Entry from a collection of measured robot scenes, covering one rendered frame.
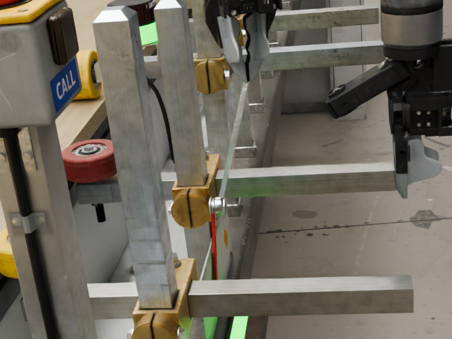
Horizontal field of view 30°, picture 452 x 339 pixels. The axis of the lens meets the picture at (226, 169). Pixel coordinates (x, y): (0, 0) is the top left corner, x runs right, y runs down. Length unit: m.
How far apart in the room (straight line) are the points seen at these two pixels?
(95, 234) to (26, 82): 0.86
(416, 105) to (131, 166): 0.40
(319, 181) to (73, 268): 0.59
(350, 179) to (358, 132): 2.51
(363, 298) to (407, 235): 1.87
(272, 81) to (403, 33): 1.04
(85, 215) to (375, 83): 0.50
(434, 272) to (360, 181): 1.48
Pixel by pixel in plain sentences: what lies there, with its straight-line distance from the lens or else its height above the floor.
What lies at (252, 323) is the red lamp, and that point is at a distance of 1.11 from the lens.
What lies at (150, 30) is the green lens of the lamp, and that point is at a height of 1.08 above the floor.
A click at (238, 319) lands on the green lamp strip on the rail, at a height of 0.70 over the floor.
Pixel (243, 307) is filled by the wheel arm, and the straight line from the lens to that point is 0.93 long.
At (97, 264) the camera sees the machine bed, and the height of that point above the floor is 0.67.
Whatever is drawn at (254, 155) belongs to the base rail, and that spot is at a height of 0.70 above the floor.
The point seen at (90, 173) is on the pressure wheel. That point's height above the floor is 0.89.
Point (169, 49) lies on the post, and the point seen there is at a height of 1.05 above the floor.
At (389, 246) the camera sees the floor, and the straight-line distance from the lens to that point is 2.72.
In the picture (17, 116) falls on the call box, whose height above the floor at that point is 1.16.
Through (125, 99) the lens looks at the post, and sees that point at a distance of 0.80.
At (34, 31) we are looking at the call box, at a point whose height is 1.21.
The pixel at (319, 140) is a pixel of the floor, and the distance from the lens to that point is 3.57.
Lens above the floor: 1.32
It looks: 23 degrees down
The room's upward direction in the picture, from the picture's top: 6 degrees counter-clockwise
